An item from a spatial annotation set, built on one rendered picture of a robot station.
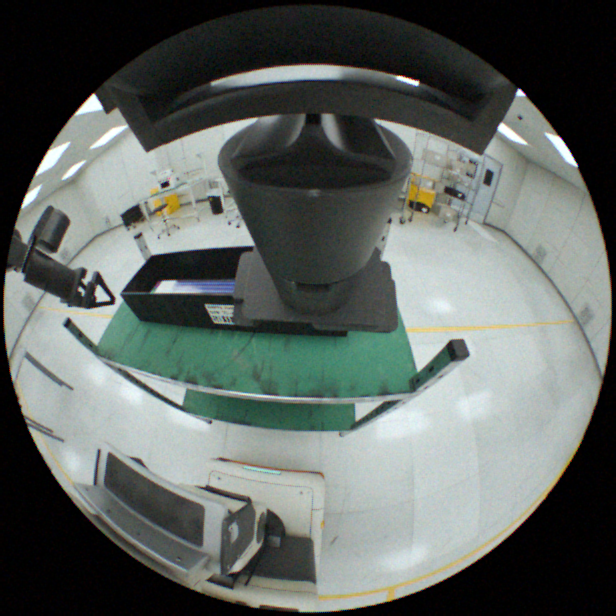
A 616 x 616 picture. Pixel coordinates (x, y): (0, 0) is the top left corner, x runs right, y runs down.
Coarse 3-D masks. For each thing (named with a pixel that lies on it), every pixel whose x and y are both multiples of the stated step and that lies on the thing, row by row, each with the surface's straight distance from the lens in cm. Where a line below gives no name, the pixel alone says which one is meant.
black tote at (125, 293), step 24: (144, 264) 65; (168, 264) 65; (192, 264) 59; (216, 264) 55; (144, 288) 65; (144, 312) 58; (168, 312) 50; (192, 312) 45; (216, 312) 41; (336, 336) 41
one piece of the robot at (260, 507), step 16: (208, 496) 57; (256, 512) 54; (256, 528) 57; (128, 544) 36; (256, 544) 61; (144, 560) 33; (240, 560) 50; (176, 576) 34; (192, 576) 38; (208, 576) 48
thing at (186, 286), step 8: (184, 280) 58; (192, 280) 56; (200, 280) 55; (208, 280) 53; (216, 280) 52; (224, 280) 51; (232, 280) 50; (160, 288) 61; (168, 288) 59; (176, 288) 57; (184, 288) 55; (192, 288) 53; (200, 288) 52; (208, 288) 50; (216, 288) 49; (224, 288) 48; (232, 288) 47
